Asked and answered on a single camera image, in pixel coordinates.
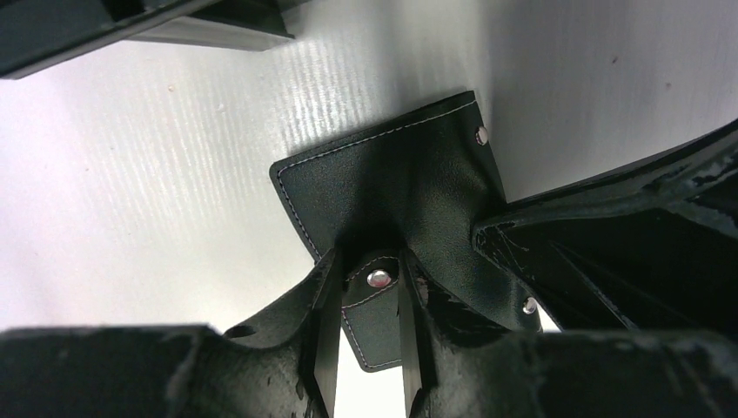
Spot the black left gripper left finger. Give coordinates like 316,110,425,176
1,250,343,417

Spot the black plastic bin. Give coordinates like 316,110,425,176
1,0,294,79

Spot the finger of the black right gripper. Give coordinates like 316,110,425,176
473,122,737,335

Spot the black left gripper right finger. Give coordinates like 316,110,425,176
398,250,737,417

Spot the black leather card holder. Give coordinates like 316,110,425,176
269,91,540,373

